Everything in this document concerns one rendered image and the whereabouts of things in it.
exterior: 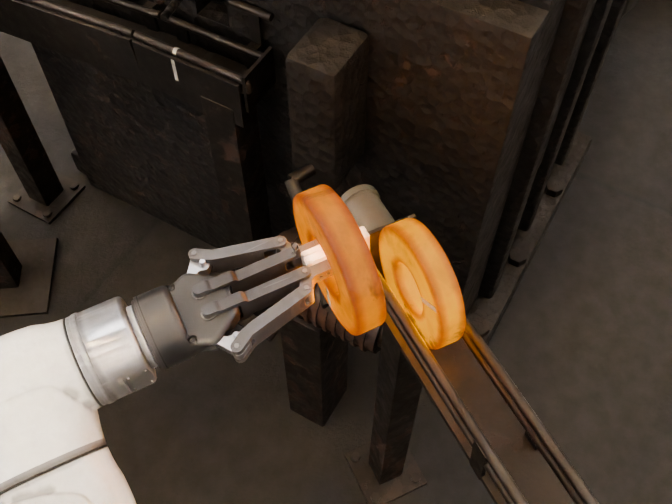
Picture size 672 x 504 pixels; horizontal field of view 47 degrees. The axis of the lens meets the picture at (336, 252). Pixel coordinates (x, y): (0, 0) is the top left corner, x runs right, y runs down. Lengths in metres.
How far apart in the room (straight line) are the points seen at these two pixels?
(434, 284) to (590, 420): 0.89
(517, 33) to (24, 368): 0.65
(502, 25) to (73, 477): 0.67
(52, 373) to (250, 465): 0.89
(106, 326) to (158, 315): 0.05
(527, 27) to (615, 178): 1.10
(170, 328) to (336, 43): 0.48
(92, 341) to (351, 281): 0.24
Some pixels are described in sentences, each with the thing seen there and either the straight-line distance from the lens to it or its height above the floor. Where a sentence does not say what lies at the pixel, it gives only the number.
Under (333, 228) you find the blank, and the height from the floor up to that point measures 0.90.
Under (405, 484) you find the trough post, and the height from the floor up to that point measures 0.01.
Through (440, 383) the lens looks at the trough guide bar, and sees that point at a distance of 0.87.
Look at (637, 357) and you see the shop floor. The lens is 1.77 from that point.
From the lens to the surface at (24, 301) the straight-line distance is 1.84.
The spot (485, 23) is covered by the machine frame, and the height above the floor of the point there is 0.87.
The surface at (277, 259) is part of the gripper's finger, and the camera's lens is 0.76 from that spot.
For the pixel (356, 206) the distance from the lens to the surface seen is 0.99.
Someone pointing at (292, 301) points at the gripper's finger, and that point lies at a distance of 0.73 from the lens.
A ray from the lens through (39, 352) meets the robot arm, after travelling 0.73.
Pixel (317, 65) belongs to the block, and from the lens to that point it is 1.01.
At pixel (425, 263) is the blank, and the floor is 0.78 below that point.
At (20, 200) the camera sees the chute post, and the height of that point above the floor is 0.01.
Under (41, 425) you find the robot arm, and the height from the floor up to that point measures 0.85.
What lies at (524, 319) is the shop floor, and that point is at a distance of 1.74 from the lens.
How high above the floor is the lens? 1.48
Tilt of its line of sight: 56 degrees down
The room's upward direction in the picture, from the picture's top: straight up
